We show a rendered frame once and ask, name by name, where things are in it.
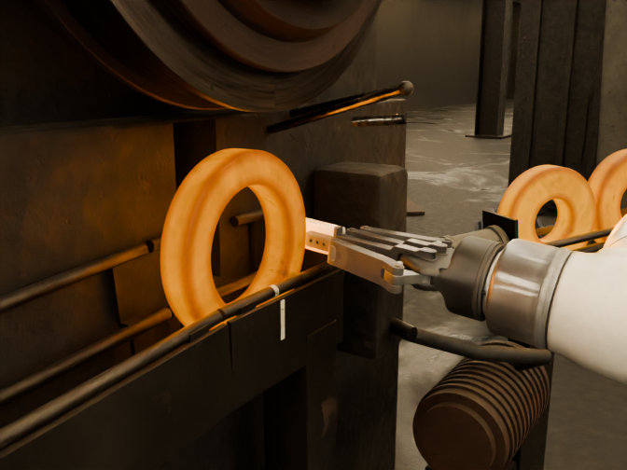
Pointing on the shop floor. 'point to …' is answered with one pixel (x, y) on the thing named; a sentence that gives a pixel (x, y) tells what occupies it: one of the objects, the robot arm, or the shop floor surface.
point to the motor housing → (480, 414)
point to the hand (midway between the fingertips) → (313, 235)
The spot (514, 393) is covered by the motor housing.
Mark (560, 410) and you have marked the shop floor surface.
